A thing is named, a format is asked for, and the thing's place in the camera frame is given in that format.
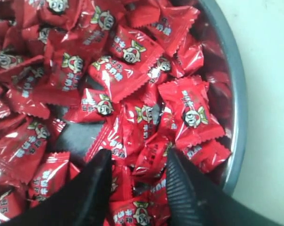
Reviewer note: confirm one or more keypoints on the stainless steel plate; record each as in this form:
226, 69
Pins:
227, 94

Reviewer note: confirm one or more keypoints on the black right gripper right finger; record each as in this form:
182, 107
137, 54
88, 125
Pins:
194, 200

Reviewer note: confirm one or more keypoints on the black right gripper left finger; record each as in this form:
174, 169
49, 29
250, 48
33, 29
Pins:
83, 201

